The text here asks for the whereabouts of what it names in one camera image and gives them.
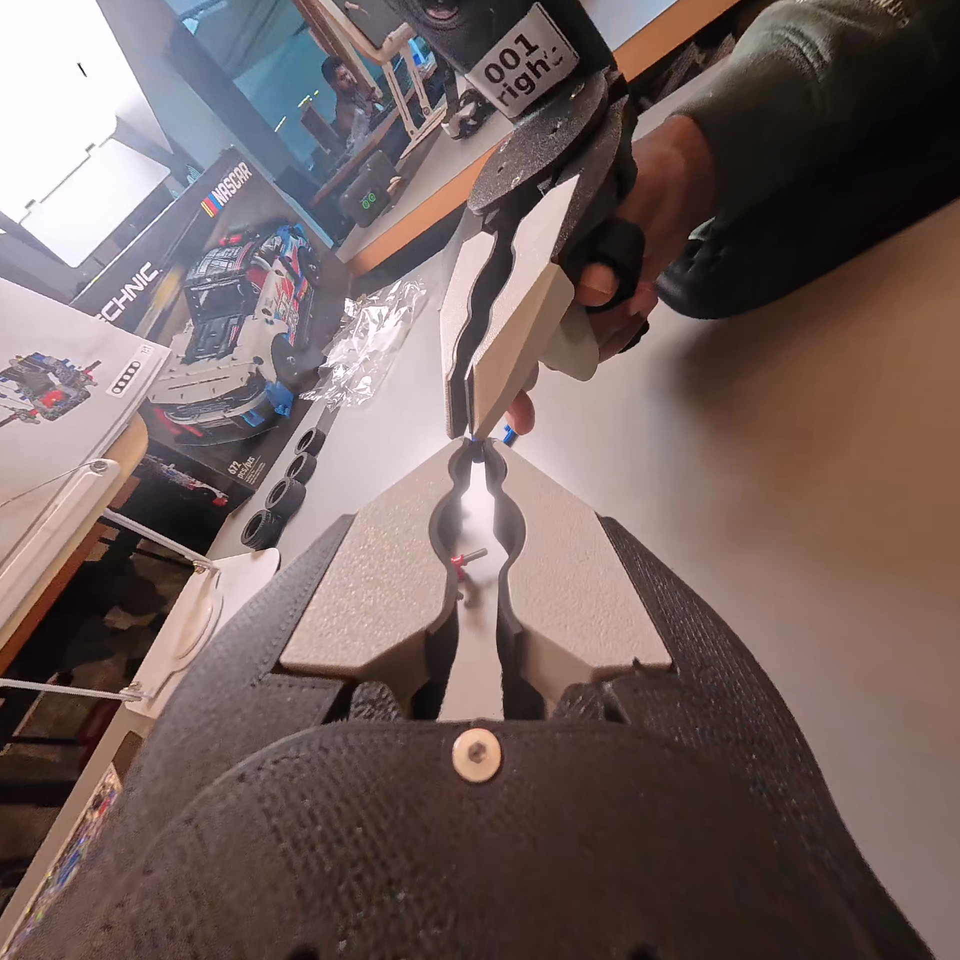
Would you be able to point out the lego instruction booklet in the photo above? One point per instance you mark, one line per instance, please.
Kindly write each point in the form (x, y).
(60, 450)

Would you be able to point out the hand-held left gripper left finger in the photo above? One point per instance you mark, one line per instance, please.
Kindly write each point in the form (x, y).
(367, 592)

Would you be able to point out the clear plastic bag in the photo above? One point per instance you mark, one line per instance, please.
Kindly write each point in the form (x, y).
(371, 337)

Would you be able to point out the colourful sticker sheet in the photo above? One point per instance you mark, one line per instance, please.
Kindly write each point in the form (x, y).
(82, 825)

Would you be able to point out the white stand frame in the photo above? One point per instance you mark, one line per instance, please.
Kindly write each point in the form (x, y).
(405, 90)

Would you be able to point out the black frame device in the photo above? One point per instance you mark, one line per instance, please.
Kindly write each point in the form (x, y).
(466, 116)

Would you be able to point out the black lego set box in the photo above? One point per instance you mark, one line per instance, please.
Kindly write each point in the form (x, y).
(225, 315)

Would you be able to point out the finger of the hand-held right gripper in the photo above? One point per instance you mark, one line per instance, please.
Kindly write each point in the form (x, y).
(517, 330)
(459, 315)

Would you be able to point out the person's right forearm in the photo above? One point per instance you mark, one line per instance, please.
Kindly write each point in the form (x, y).
(825, 97)

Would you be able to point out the person's right hand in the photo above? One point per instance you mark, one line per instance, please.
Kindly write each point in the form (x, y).
(675, 180)

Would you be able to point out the black device with green lights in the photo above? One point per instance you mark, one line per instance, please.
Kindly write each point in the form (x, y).
(367, 191)

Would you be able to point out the black rubber lego tire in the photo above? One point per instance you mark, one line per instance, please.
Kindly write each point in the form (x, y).
(285, 496)
(264, 531)
(301, 468)
(311, 442)

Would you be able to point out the small blue lego pin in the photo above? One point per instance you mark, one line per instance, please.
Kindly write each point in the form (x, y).
(511, 433)

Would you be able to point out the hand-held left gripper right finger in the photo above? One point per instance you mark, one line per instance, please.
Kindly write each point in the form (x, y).
(577, 592)

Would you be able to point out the white book stand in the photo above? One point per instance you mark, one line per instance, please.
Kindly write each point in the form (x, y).
(225, 592)

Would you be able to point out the lego car chassis assembly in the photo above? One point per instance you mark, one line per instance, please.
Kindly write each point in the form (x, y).
(460, 559)

